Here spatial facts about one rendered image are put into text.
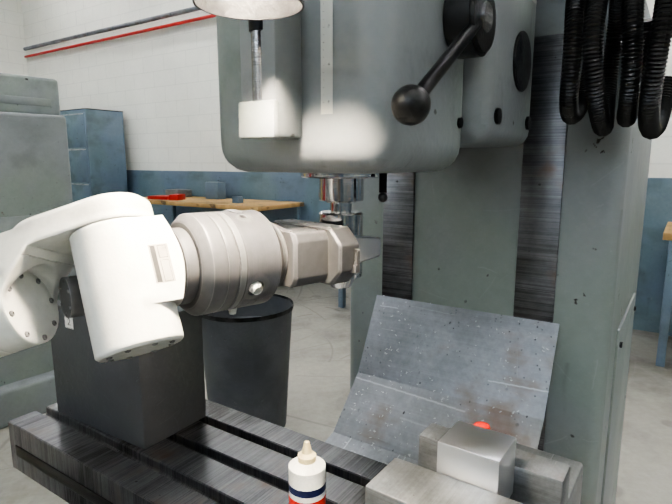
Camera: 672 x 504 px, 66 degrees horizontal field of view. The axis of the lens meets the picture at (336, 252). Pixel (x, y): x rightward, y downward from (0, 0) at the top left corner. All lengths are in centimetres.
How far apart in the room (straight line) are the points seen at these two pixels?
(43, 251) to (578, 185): 69
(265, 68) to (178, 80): 689
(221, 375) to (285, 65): 218
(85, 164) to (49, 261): 731
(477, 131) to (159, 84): 713
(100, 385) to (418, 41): 66
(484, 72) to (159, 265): 39
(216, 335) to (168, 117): 528
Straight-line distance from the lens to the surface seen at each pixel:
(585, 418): 92
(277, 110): 44
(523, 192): 86
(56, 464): 91
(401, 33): 46
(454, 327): 91
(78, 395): 93
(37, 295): 49
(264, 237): 45
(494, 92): 62
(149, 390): 81
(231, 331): 243
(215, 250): 43
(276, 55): 45
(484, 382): 88
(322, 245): 49
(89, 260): 42
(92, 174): 773
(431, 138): 51
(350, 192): 53
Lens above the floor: 132
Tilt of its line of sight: 10 degrees down
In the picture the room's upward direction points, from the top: straight up
